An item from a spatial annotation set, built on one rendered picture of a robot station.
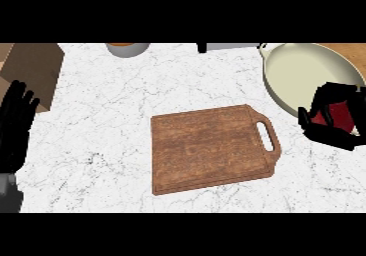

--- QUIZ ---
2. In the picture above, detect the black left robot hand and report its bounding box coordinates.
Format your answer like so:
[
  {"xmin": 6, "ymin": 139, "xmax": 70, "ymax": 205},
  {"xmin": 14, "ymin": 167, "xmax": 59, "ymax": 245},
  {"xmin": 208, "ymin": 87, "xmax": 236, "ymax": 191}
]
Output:
[{"xmin": 0, "ymin": 79, "xmax": 41, "ymax": 176}]

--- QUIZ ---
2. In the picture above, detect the grey and black appliance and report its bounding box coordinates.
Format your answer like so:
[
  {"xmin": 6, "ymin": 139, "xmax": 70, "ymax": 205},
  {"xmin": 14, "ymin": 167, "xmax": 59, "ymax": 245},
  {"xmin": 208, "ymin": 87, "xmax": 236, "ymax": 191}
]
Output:
[{"xmin": 196, "ymin": 42, "xmax": 264, "ymax": 54}]

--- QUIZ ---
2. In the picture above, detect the brown wooden cutting board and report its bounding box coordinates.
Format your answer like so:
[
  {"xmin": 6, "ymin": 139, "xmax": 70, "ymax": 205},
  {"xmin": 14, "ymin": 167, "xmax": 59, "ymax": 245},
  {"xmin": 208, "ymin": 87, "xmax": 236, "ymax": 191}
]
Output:
[{"xmin": 149, "ymin": 103, "xmax": 283, "ymax": 197}]

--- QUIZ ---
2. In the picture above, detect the grey cup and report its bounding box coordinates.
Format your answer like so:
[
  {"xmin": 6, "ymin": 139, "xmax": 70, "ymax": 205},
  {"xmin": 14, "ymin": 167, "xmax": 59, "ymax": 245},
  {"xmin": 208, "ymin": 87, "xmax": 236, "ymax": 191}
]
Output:
[{"xmin": 104, "ymin": 42, "xmax": 150, "ymax": 59}]

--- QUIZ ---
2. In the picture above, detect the cream pot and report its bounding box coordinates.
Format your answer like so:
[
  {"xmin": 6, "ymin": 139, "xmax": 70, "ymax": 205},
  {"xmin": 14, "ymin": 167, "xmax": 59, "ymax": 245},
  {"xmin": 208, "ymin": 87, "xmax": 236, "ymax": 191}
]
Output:
[{"xmin": 257, "ymin": 42, "xmax": 366, "ymax": 118}]

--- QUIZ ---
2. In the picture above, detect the red pear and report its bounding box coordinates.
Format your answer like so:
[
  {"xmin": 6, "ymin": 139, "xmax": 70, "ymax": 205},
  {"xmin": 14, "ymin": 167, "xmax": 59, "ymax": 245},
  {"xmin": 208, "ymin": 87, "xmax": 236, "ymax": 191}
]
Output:
[{"xmin": 310, "ymin": 99, "xmax": 363, "ymax": 137}]

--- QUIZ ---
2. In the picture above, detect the brown wooden cabinet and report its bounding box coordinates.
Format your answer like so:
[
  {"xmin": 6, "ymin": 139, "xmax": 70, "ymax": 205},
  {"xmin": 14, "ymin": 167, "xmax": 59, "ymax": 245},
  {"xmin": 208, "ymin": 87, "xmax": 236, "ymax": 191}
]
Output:
[{"xmin": 0, "ymin": 42, "xmax": 65, "ymax": 118}]

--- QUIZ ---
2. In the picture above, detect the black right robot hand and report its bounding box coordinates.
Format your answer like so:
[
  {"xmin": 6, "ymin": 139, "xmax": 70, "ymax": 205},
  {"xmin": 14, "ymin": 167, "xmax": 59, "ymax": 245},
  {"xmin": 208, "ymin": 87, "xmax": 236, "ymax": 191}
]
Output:
[{"xmin": 296, "ymin": 81, "xmax": 366, "ymax": 153}]

